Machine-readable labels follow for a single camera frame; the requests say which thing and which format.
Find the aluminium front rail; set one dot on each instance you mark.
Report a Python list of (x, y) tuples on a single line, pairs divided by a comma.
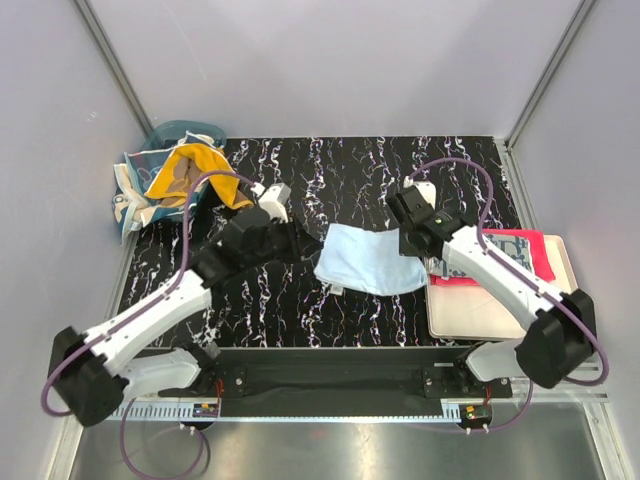
[(92, 386)]

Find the teal plastic laundry basket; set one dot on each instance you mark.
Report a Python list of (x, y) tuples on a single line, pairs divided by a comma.
[(153, 184)]

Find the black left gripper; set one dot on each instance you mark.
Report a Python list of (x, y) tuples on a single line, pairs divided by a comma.
[(292, 235)]

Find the pink folded towel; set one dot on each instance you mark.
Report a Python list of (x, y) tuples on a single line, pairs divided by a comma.
[(541, 265)]

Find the right controller board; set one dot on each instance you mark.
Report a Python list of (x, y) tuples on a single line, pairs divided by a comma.
[(479, 413)]

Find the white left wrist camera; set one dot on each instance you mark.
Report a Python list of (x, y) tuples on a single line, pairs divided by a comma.
[(273, 200)]

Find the left aluminium corner post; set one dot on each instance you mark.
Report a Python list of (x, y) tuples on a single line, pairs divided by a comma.
[(113, 64)]

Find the grey lettered folded towel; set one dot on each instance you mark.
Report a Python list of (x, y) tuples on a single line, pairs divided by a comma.
[(516, 247)]

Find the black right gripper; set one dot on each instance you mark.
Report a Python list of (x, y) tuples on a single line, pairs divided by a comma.
[(405, 249)]

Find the yellow towel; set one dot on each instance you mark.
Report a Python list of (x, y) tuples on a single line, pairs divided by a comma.
[(184, 165)]

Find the light blue terry towel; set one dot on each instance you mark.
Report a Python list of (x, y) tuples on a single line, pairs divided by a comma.
[(368, 262)]

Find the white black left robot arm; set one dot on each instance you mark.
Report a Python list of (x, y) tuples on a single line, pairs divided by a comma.
[(116, 343)]

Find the controller board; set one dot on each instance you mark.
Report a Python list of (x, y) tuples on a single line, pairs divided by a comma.
[(206, 410), (479, 413)]

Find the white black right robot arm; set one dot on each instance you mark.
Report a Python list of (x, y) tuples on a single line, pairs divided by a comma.
[(559, 326)]

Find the white plastic tray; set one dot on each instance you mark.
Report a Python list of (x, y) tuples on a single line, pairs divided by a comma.
[(469, 313)]

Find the blue white patterned towel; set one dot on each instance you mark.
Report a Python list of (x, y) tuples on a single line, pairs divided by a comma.
[(132, 209)]

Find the left controller board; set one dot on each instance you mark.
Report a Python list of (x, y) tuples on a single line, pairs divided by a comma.
[(206, 410)]

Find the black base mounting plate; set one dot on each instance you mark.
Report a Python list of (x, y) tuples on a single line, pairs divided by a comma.
[(285, 404)]

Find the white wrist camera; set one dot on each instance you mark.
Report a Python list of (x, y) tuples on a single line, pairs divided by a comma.
[(273, 200), (426, 189)]

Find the right aluminium corner post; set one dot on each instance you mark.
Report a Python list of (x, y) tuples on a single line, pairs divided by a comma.
[(551, 68)]

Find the aluminium corner post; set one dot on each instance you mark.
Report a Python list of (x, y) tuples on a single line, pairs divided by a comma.
[(551, 68), (113, 64)]

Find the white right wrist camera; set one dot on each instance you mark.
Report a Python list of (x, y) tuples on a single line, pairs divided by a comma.
[(426, 189)]

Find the slotted cable duct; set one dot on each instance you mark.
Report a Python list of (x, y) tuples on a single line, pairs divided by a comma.
[(178, 410)]

